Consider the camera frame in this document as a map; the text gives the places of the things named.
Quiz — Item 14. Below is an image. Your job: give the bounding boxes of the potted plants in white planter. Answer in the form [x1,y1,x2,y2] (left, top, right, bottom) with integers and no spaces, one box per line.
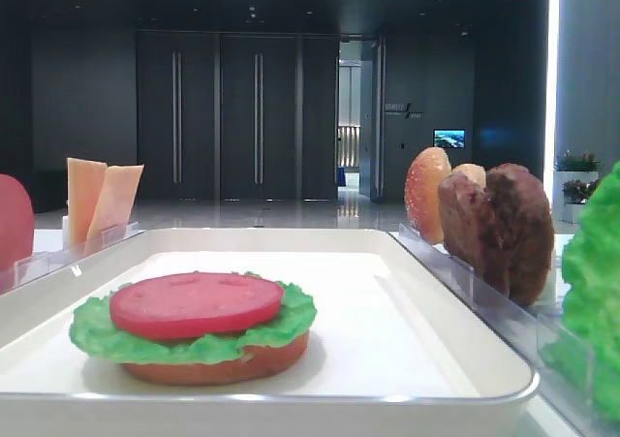
[552,150,601,223]

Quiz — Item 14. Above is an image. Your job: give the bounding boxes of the left cheese slice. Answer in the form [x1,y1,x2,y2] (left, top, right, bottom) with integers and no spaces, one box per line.
[67,157,108,246]

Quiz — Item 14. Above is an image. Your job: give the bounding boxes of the red tomato slice in holder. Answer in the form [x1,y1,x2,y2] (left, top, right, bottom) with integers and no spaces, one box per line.
[0,174,35,271]

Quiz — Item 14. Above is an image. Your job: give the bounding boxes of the green lettuce leaf in holder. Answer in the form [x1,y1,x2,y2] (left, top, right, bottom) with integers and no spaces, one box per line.
[542,165,619,422]

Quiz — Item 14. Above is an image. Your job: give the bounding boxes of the bottom bun slice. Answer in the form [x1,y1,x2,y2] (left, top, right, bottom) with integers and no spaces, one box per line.
[122,330,310,386]

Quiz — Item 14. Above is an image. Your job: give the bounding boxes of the small wall screen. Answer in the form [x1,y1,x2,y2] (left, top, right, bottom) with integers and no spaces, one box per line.
[433,129,466,149]

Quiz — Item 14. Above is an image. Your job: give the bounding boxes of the clear acrylic holder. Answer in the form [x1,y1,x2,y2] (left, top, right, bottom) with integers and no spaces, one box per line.
[1,222,140,295]
[397,224,619,436]

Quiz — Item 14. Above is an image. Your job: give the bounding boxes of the pale bun slice in holder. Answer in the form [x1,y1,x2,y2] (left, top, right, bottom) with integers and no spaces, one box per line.
[452,163,486,188]

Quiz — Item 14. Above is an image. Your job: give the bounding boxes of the cheese slice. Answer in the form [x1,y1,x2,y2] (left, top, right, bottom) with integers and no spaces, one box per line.
[67,157,108,246]
[86,165,144,240]

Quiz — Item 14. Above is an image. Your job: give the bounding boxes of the green lettuce leaf on bun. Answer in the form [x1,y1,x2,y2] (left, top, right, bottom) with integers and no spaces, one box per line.
[69,281,317,364]

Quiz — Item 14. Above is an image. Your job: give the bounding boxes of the red tomato slice on lettuce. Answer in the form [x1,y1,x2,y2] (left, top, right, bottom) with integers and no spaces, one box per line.
[109,271,285,340]

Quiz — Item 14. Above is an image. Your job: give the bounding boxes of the brown meat patty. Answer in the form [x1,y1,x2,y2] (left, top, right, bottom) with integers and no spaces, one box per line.
[480,163,554,307]
[438,172,510,296]

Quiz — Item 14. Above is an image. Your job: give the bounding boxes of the white rectangular tray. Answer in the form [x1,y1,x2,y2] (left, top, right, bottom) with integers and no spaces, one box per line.
[1,229,540,436]

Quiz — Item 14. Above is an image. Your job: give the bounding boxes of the sesame top bun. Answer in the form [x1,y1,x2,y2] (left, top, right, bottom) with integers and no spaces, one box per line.
[404,147,451,245]

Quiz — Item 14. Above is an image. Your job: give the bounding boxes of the dark double doors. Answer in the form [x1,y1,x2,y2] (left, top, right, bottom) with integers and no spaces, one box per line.
[137,32,339,201]

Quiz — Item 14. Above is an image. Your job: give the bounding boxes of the right clear acrylic holder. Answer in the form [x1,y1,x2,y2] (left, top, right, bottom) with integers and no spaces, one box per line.
[397,224,619,436]

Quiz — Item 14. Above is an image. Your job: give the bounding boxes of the right cheese slice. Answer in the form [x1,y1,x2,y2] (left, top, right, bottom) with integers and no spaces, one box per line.
[86,165,144,240]

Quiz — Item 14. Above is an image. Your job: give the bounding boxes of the left clear acrylic holder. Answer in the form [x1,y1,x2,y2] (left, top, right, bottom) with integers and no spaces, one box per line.
[1,222,140,295]

